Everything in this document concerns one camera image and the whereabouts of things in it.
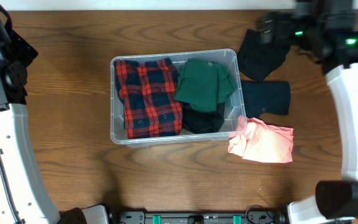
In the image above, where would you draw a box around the coral pink crumpled cloth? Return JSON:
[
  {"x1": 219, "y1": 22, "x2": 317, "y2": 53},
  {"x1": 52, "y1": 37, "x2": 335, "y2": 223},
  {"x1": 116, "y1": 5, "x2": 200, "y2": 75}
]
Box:
[{"x1": 228, "y1": 116, "x2": 294, "y2": 164}]

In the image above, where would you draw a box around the red navy plaid cloth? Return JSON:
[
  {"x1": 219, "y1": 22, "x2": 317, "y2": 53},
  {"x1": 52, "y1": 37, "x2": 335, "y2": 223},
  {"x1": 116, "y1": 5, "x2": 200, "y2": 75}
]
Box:
[{"x1": 113, "y1": 58, "x2": 183, "y2": 139}]

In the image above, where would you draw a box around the dark green garment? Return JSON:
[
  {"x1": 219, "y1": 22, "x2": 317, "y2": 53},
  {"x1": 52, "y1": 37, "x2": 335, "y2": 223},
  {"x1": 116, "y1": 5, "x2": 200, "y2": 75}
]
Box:
[{"x1": 174, "y1": 58, "x2": 238, "y2": 113}]

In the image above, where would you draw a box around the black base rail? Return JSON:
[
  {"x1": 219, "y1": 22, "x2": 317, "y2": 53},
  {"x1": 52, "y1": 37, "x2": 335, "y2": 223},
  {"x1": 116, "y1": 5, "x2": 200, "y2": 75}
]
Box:
[{"x1": 116, "y1": 208, "x2": 288, "y2": 224}]

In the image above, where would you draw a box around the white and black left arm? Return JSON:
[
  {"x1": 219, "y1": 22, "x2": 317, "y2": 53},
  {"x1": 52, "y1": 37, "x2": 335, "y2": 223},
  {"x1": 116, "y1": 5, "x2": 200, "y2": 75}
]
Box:
[{"x1": 0, "y1": 5, "x2": 109, "y2": 224}]

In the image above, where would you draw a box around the clear plastic storage container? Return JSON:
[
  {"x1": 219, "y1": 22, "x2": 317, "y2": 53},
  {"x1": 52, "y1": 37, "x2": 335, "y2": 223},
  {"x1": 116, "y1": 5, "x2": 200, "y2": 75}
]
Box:
[{"x1": 110, "y1": 49, "x2": 246, "y2": 147}]

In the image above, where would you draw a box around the black garment with tag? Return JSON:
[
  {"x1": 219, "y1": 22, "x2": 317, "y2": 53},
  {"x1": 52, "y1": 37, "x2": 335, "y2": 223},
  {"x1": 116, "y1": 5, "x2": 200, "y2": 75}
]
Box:
[{"x1": 237, "y1": 29, "x2": 290, "y2": 82}]

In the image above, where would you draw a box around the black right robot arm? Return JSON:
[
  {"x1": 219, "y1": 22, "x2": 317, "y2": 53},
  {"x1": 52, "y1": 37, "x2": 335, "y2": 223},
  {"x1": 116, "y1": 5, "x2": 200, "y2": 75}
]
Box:
[{"x1": 258, "y1": 1, "x2": 358, "y2": 223}]

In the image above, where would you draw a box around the dark navy garment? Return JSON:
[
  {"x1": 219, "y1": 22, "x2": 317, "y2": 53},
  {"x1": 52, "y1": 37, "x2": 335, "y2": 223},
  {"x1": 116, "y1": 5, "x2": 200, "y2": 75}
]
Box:
[{"x1": 241, "y1": 81, "x2": 291, "y2": 118}]

